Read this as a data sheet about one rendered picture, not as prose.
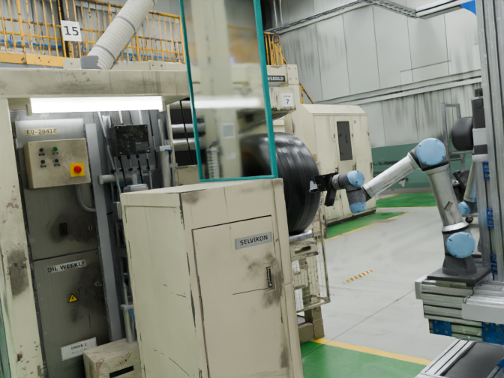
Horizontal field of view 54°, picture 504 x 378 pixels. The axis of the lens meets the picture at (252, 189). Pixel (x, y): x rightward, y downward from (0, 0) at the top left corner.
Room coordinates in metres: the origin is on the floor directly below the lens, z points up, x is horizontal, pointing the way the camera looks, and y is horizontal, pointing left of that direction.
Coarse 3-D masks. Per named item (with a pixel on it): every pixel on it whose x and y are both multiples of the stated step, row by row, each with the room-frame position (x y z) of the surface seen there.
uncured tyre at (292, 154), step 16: (288, 144) 2.59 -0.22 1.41; (304, 144) 2.66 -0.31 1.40; (288, 160) 2.50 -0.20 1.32; (304, 160) 2.56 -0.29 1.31; (288, 176) 2.47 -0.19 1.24; (304, 176) 2.52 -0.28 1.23; (288, 192) 2.46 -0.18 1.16; (304, 192) 2.51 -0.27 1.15; (320, 192) 2.60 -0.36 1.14; (288, 208) 2.48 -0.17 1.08; (304, 208) 2.54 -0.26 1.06; (288, 224) 2.53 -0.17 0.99; (304, 224) 2.62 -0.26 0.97
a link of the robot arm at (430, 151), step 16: (432, 144) 2.11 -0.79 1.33; (432, 160) 2.10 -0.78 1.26; (432, 176) 2.14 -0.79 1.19; (448, 176) 2.13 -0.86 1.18; (448, 192) 2.11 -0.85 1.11; (448, 208) 2.11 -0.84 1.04; (448, 224) 2.12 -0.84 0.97; (464, 224) 2.10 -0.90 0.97; (448, 240) 2.10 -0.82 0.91; (464, 240) 2.07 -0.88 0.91; (464, 256) 2.09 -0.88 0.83
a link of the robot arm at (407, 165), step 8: (408, 152) 2.32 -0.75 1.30; (400, 160) 2.32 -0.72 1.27; (408, 160) 2.29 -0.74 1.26; (416, 160) 2.26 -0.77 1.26; (392, 168) 2.32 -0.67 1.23; (400, 168) 2.30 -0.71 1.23; (408, 168) 2.29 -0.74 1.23; (416, 168) 2.30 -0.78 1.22; (376, 176) 2.36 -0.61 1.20; (384, 176) 2.32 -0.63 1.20; (392, 176) 2.31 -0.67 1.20; (400, 176) 2.31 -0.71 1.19; (368, 184) 2.35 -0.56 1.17; (376, 184) 2.33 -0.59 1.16; (384, 184) 2.32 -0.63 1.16; (368, 192) 2.34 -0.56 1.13; (376, 192) 2.34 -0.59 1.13
